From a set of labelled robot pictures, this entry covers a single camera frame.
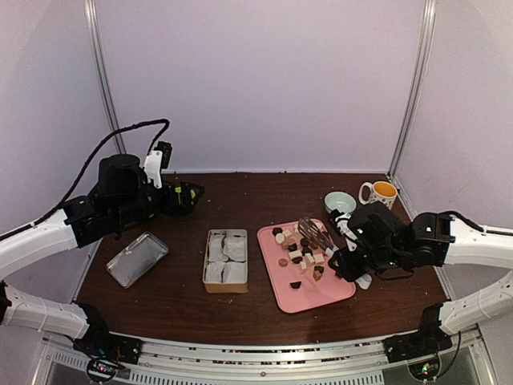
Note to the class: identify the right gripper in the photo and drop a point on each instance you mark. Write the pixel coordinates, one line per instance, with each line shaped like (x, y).
(349, 269)

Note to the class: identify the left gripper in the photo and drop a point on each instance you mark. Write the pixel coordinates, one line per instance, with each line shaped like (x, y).
(184, 206)

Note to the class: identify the metal tongs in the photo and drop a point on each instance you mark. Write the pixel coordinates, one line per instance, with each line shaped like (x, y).
(309, 230)

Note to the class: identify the beige bear tin lid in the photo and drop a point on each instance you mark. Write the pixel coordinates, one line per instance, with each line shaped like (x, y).
(132, 262)

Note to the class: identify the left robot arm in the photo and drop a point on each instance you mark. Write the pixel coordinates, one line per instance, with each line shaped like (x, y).
(128, 191)

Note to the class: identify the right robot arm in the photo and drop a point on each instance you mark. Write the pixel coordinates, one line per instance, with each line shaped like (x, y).
(377, 241)

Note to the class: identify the white square chocolate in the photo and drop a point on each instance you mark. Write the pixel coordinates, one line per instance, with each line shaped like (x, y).
(294, 254)

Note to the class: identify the pink tray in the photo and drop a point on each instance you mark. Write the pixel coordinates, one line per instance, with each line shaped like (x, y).
(319, 285)

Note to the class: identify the light blue bowl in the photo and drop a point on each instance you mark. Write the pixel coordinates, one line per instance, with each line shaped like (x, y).
(339, 201)

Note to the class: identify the beige tin box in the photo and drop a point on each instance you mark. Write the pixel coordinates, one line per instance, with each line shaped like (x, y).
(225, 269)

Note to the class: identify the white mug yellow inside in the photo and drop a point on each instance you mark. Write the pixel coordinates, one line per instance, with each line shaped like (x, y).
(379, 191)

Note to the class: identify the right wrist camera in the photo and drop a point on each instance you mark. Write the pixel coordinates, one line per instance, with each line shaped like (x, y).
(339, 222)

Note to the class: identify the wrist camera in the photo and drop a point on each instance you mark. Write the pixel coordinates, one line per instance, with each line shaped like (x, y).
(339, 222)
(157, 160)

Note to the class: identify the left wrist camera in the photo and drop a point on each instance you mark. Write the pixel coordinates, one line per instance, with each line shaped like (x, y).
(157, 160)

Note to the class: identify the front aluminium rail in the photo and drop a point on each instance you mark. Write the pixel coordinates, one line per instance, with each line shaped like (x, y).
(361, 361)

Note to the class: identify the left aluminium frame post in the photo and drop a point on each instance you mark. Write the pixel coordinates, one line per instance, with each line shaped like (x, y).
(92, 21)

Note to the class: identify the aluminium frame post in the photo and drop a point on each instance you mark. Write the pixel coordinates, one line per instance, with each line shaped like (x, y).
(422, 58)
(92, 21)

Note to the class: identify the right aluminium frame post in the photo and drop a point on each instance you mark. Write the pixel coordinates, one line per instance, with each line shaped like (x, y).
(422, 58)

